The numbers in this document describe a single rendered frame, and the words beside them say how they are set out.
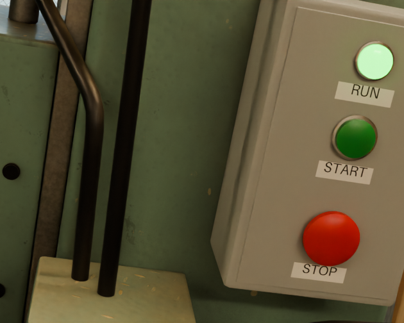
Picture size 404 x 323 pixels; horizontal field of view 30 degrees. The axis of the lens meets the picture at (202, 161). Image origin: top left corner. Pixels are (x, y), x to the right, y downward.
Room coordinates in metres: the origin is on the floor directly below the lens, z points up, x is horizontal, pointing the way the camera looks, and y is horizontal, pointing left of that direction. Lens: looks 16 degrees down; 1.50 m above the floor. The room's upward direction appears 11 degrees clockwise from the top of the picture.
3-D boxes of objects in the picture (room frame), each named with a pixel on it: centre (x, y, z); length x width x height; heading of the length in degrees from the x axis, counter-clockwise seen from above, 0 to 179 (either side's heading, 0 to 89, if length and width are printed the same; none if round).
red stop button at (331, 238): (0.37, -0.07, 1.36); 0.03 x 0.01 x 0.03; 100
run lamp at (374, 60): (0.37, -0.07, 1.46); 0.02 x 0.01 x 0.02; 100
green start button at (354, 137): (0.37, -0.07, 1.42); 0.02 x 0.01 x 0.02; 100
